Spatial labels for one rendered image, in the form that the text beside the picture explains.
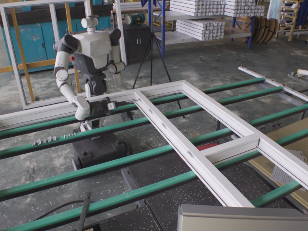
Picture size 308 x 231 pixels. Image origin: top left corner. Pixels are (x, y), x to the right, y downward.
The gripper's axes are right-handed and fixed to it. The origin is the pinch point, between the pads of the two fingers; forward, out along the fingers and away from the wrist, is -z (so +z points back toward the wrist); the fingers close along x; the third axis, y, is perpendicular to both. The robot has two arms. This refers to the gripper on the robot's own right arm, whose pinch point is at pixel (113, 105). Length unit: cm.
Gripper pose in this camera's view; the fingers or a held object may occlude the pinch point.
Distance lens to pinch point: 174.5
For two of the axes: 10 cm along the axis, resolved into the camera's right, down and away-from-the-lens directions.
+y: -6.5, 1.4, 7.5
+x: -2.2, -9.7, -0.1
